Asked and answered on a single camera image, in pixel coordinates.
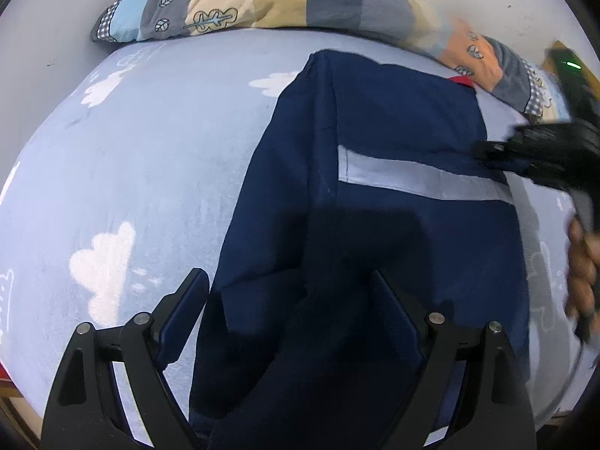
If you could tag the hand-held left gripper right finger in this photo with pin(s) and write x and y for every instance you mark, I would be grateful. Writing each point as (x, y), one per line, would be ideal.
(396, 316)

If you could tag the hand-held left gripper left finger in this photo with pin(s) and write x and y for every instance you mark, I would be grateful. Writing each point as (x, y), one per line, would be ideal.
(187, 318)

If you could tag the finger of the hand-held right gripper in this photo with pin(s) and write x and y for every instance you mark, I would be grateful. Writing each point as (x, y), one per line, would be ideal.
(492, 151)

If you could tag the navy blue red-collared shirt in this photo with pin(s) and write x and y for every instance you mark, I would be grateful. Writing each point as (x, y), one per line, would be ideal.
(398, 117)

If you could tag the person's right hand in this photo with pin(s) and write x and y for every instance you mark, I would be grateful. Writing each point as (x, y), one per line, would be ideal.
(581, 267)

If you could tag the brown board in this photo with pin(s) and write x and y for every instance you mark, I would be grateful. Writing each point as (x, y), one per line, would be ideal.
(551, 51)

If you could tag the light blue bed sheet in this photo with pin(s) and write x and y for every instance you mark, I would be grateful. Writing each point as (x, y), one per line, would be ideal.
(164, 150)

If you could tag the long patchwork pillow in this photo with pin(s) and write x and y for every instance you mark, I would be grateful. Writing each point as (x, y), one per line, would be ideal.
(290, 0)

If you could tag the wooden bed frame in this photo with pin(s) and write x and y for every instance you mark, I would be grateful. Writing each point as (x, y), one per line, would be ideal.
(18, 424)

